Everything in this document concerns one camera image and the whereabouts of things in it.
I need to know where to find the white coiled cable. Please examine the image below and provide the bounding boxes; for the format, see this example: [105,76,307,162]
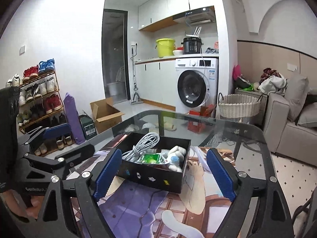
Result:
[121,131,161,164]

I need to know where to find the black rice cooker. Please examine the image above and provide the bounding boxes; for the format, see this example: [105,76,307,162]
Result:
[181,36,202,54]

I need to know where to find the wooden shoe rack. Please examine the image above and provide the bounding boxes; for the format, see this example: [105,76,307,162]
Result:
[17,70,74,156]

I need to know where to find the green medicine packet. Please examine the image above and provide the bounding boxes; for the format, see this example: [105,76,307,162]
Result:
[137,153,166,165]

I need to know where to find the grey sofa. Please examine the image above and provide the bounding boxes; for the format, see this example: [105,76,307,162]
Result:
[263,93,316,166]

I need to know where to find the brown cardboard box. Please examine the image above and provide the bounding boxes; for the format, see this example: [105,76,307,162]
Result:
[90,97,124,134]

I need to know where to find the yellow green bucket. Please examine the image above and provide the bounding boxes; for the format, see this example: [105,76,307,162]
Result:
[156,38,175,58]

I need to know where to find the mop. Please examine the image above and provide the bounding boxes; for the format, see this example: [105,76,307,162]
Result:
[131,43,143,105]

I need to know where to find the black cardboard box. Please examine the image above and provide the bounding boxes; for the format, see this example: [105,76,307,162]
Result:
[117,133,191,193]

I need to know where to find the white wicker basket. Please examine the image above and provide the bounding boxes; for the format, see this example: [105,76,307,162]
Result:
[218,92,263,124]

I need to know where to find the white upper cabinets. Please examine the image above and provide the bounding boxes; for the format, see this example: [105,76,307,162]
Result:
[138,0,214,32]

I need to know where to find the range hood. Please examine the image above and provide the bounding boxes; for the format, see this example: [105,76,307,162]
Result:
[173,6,216,26]

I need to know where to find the dark green box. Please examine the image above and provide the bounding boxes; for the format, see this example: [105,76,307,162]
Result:
[79,114,97,140]

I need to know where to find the red cardboard box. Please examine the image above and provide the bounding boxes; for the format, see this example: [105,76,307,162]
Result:
[187,104,216,134]

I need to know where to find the grey cushion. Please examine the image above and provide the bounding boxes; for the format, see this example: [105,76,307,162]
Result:
[284,72,309,121]

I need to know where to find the white washing machine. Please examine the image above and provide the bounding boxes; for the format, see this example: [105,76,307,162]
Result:
[175,57,219,114]

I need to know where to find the person's left hand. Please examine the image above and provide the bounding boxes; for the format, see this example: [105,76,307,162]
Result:
[1,190,44,219]

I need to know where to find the pile of clothes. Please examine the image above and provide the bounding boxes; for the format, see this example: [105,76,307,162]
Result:
[258,68,287,96]

